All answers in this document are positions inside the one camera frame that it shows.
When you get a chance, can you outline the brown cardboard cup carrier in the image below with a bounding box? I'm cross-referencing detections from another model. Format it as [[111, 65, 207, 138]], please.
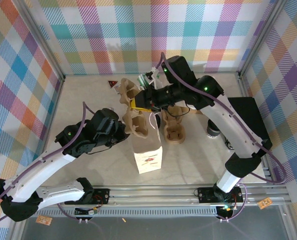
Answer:
[[162, 106, 187, 145], [118, 77, 151, 140]]

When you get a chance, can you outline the white printed paper bag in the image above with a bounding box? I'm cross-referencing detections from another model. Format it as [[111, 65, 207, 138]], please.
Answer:
[[130, 111, 165, 176]]

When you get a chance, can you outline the black plastic cup lid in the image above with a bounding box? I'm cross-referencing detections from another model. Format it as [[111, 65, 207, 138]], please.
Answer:
[[206, 119, 221, 131]]

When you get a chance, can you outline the black paper coffee cup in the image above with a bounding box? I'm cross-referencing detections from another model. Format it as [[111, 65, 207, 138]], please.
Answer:
[[206, 119, 223, 139]]

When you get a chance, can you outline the green wrapped straw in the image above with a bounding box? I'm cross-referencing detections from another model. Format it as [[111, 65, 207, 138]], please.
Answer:
[[137, 74, 149, 88]]

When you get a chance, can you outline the flat brown cardboard tray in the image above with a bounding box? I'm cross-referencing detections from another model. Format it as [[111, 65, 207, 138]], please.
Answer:
[[187, 106, 204, 115]]

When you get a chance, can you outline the black hard case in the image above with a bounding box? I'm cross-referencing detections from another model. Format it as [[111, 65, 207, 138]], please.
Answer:
[[224, 96, 273, 151]]

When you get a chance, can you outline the small controller circuit board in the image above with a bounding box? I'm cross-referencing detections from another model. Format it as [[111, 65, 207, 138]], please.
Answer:
[[217, 204, 237, 218], [74, 206, 100, 216]]

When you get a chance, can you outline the orange printed tag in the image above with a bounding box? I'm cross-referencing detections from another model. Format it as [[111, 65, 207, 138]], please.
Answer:
[[35, 215, 53, 226], [257, 197, 272, 210]]

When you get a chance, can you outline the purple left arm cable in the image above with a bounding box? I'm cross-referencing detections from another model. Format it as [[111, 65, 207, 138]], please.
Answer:
[[0, 101, 94, 227]]

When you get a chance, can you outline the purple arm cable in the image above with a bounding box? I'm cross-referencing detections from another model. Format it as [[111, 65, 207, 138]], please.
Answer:
[[0, 101, 94, 227], [159, 51, 287, 223]]

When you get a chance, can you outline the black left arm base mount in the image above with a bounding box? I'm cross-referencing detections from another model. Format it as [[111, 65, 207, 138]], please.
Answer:
[[64, 187, 111, 205]]

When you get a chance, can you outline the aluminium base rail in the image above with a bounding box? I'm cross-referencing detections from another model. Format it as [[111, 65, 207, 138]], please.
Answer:
[[14, 186, 292, 209]]

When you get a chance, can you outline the grey slotted cable duct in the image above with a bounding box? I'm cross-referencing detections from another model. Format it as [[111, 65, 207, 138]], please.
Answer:
[[27, 208, 219, 218]]

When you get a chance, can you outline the aluminium frame post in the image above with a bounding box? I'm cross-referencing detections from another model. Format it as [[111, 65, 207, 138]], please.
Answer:
[[237, 0, 287, 77], [19, 0, 66, 82]]

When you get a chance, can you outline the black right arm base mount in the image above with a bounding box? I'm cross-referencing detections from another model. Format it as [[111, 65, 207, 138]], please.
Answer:
[[197, 186, 244, 204]]

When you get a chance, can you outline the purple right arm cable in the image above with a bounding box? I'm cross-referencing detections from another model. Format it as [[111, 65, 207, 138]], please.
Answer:
[[159, 51, 287, 223]]

